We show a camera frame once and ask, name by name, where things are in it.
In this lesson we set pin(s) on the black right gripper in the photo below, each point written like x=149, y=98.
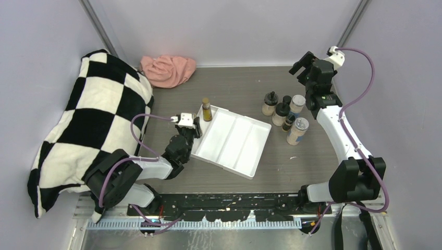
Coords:
x=307, y=60

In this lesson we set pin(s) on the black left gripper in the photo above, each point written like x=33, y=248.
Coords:
x=196, y=130

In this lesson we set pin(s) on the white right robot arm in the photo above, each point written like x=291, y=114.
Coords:
x=359, y=172

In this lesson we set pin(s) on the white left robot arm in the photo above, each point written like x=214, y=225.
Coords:
x=113, y=180

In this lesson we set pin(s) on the silver lid peppercorn jar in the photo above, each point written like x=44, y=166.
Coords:
x=296, y=105

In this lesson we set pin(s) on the taped black lid spice jar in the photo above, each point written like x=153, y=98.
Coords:
x=269, y=104

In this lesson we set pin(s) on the white divided organizer tray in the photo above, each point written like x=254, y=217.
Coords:
x=232, y=142

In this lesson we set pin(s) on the small taped black cap bottle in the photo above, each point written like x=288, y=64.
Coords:
x=288, y=122

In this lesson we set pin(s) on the silver lid blue label jar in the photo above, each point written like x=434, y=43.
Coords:
x=297, y=131

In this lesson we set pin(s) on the pink crumpled cloth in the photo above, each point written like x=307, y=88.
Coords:
x=167, y=71

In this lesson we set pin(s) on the black white checkered blanket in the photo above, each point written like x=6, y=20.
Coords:
x=107, y=110

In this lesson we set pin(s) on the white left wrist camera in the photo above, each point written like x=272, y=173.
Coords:
x=184, y=120

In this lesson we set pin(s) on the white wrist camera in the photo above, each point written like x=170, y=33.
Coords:
x=336, y=57
x=184, y=120

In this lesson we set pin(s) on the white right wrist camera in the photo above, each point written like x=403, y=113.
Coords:
x=336, y=57

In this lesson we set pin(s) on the black lid handled spice jar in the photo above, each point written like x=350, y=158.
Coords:
x=281, y=112

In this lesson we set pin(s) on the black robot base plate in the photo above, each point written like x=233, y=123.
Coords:
x=229, y=207

